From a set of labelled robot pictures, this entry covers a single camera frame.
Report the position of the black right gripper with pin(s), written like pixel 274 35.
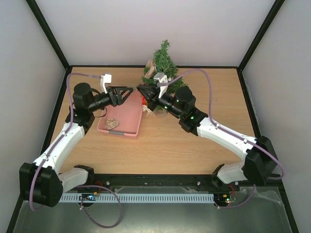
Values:
pixel 154 100

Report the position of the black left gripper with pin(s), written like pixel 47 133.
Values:
pixel 115 99

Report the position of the red ribbon bow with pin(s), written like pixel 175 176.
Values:
pixel 143 99

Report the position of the beige fabric bow ornament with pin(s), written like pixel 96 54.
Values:
pixel 149 69

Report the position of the pink perforated plastic basket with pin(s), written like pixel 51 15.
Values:
pixel 128 115

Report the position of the small green christmas tree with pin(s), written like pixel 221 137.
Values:
pixel 164 70

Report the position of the wooden heart ornament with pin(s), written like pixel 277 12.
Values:
pixel 111 123

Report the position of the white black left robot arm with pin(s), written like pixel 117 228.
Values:
pixel 41 181

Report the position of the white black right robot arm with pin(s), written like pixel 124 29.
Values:
pixel 258 157

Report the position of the wooden tree stump base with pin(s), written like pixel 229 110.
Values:
pixel 161 113

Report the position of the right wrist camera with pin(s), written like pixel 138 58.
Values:
pixel 161 81

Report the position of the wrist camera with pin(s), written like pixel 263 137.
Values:
pixel 161 81
pixel 105 79

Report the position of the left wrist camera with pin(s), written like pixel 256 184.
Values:
pixel 105 79

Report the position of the light blue slotted cable duct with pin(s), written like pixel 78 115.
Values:
pixel 137 198

